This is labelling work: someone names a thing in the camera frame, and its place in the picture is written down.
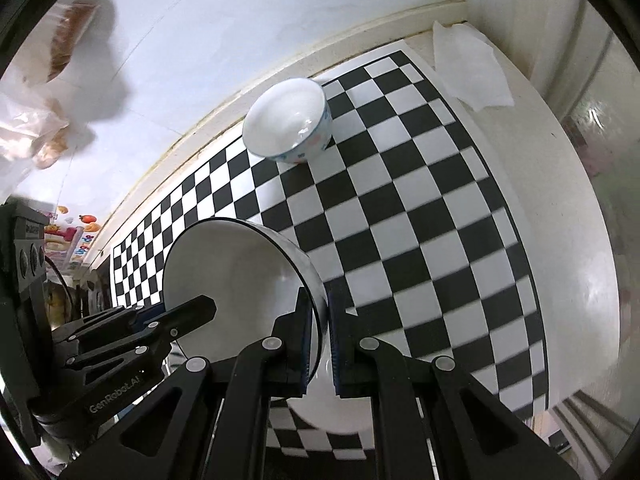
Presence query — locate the white bowl with blue flowers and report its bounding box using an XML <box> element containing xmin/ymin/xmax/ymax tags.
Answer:
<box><xmin>242</xmin><ymin>78</ymin><xmax>334</xmax><ymax>164</ymax></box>

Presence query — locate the white bowl with dark rim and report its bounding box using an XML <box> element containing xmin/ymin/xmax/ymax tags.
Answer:
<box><xmin>162</xmin><ymin>218</ymin><xmax>330</xmax><ymax>396</ymax></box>

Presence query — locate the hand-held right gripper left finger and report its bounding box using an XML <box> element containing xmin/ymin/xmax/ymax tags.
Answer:
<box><xmin>60</xmin><ymin>287</ymin><xmax>313</xmax><ymax>480</ymax></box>

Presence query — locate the clear plastic bag of eggs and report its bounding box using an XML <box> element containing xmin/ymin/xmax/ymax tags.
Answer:
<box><xmin>0</xmin><ymin>85</ymin><xmax>96</xmax><ymax>171</ymax></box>

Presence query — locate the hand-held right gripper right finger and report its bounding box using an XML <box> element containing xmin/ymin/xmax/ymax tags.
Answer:
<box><xmin>327</xmin><ymin>290</ymin><xmax>583</xmax><ymax>480</ymax></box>

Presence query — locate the black cable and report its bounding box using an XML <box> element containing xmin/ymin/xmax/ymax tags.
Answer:
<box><xmin>44</xmin><ymin>255</ymin><xmax>83</xmax><ymax>321</ymax></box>

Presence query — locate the frosted glass sliding door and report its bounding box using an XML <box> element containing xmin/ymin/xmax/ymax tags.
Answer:
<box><xmin>530</xmin><ymin>0</ymin><xmax>640</xmax><ymax>461</ymax></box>

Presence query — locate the plastic bag with red contents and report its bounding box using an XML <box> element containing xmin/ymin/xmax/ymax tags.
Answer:
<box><xmin>45</xmin><ymin>0</ymin><xmax>118</xmax><ymax>86</ymax></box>

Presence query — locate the white tissue paper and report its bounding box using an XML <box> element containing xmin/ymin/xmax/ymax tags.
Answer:
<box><xmin>432</xmin><ymin>20</ymin><xmax>516</xmax><ymax>111</ymax></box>

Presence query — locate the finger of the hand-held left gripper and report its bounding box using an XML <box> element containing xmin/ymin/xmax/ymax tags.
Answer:
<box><xmin>50</xmin><ymin>304</ymin><xmax>168</xmax><ymax>346</ymax></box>
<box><xmin>65</xmin><ymin>295</ymin><xmax>217</xmax><ymax>376</ymax></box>

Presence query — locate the black and white checkered mat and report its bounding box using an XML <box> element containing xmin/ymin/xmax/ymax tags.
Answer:
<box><xmin>111</xmin><ymin>50</ymin><xmax>548</xmax><ymax>461</ymax></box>

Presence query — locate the colourful wall sticker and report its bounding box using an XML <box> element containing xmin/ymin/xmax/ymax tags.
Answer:
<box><xmin>44</xmin><ymin>204</ymin><xmax>101</xmax><ymax>281</ymax></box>

